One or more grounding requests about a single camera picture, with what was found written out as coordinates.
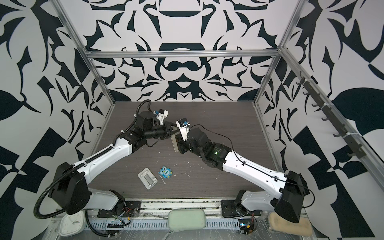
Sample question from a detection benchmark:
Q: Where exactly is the white remote control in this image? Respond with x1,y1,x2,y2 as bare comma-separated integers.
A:
171,134,180,153

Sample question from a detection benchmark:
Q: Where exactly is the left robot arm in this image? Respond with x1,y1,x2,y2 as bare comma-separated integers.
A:
48,110,178,215

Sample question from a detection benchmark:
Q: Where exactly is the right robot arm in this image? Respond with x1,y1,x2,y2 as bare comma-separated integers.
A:
173,128,310,224

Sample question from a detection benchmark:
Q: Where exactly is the white phone stand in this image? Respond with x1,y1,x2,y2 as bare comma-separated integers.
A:
138,168,158,190

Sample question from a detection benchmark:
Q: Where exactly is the green sponge pad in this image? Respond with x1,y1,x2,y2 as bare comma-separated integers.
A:
168,209,207,232

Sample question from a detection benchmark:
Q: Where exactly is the small circuit board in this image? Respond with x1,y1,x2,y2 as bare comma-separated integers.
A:
239,218,257,235

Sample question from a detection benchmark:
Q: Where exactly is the white square clock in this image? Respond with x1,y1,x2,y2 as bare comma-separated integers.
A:
59,210,87,237

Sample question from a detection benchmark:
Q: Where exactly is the beige sponge pad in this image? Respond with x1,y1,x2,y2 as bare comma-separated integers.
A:
268,212,313,237

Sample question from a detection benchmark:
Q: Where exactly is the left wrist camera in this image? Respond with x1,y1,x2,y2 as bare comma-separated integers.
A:
154,109,169,125

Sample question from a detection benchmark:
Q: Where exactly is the black corrugated cable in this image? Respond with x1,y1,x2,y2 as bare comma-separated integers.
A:
32,99,152,238

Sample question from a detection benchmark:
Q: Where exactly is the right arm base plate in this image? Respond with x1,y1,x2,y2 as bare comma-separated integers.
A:
221,200,243,218

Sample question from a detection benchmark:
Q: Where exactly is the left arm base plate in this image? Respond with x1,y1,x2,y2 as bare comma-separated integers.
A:
97,201,142,218

